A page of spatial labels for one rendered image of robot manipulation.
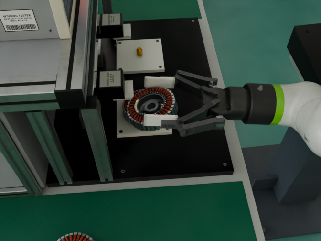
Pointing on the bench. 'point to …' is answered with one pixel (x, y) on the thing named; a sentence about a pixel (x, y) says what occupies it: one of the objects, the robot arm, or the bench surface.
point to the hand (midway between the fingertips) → (152, 100)
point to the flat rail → (93, 49)
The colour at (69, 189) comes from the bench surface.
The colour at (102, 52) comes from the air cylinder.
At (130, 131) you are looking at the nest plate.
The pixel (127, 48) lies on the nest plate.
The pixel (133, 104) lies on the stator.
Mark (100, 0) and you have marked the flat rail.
